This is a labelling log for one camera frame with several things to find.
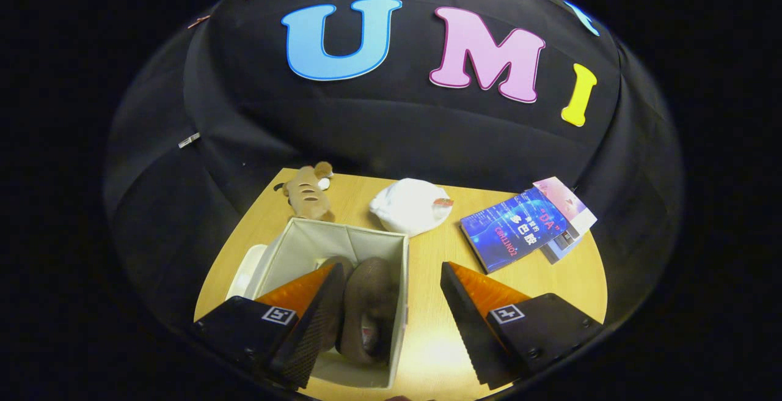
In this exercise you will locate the pink book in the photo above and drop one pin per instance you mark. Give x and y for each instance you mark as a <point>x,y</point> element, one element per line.
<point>568,202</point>

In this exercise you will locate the fabric storage box lid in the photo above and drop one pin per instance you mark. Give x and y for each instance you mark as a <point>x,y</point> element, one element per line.
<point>244,272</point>

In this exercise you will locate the brown fuzzy shoe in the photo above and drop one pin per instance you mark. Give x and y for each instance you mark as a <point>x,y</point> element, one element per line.
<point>376,291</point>
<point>333,327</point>

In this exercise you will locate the small brown plush toy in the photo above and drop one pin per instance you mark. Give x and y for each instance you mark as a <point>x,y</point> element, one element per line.
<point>305,196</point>

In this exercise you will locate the book with red black spine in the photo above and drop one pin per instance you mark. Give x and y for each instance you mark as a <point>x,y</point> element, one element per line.
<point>567,239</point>

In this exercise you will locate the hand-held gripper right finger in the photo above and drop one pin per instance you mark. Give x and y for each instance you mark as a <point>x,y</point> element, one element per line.
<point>470,327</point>

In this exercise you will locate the black backdrop cloth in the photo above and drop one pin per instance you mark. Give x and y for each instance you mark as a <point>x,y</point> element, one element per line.
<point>391,132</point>

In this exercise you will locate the grey fabric storage box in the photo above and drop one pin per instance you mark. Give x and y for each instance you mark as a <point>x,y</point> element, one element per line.
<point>317,239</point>

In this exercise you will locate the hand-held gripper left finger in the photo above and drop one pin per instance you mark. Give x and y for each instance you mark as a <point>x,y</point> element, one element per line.
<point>311,334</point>

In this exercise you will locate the light blue book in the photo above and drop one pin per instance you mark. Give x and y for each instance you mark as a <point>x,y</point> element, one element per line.
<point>559,253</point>

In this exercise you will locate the small silver clip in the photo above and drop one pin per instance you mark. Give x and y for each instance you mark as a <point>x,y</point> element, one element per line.
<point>189,140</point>

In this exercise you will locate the white plush toy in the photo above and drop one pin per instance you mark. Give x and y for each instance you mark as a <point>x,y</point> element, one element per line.
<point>406,205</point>

